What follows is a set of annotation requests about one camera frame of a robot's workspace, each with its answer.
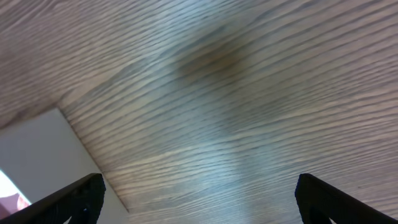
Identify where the white box pink interior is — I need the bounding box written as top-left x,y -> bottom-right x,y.
1,109 -> 128,224

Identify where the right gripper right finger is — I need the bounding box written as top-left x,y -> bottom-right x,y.
295,174 -> 397,224

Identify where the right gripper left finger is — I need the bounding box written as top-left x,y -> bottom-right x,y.
1,173 -> 106,224

